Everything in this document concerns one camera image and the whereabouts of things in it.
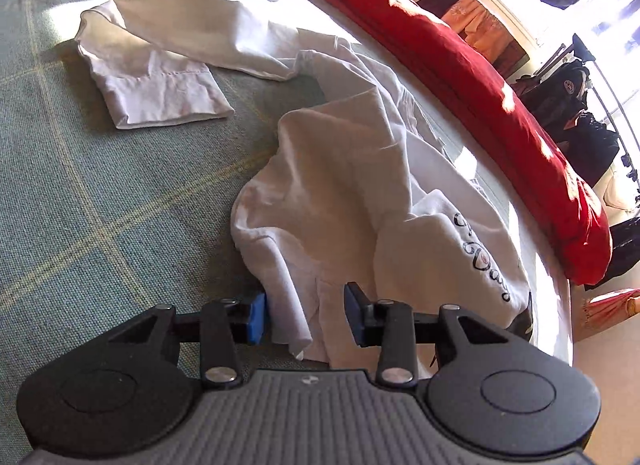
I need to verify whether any black garment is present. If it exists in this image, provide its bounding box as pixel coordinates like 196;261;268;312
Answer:
550;112;621;188
585;217;640;291

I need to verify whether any metal clothes drying rack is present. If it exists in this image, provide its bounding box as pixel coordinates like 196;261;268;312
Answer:
572;32;640;196

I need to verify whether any red duvet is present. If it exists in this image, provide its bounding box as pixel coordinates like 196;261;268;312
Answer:
240;0;613;286

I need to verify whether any black jacket with round badge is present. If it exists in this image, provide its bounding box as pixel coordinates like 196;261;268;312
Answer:
515;57;596;120

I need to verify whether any beige hanging cloth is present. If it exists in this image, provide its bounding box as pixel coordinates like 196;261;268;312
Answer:
592;165;640;216

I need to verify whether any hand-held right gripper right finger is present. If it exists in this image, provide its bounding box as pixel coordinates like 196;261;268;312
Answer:
344;281;508;390

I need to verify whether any orange folded cloth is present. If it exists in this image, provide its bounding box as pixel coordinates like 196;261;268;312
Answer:
442;2;528;78

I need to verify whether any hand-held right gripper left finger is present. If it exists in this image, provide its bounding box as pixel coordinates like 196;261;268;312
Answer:
107;292;268;391

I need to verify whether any white printed t-shirt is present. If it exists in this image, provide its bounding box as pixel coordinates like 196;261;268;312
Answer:
75;0;533;381

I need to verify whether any orange striped curtain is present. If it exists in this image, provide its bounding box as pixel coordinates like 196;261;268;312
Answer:
582;287;640;332

